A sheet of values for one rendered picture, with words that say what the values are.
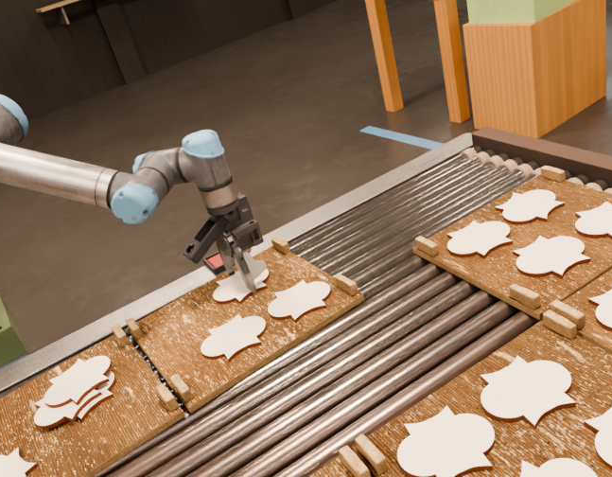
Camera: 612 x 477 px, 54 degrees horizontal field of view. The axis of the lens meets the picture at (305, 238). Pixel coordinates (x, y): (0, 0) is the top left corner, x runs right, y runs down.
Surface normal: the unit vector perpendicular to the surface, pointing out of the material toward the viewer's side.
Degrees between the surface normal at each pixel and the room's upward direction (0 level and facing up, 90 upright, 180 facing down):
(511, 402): 0
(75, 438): 0
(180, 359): 0
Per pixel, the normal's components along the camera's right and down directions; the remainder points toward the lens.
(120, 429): -0.25, -0.84
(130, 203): -0.17, 0.53
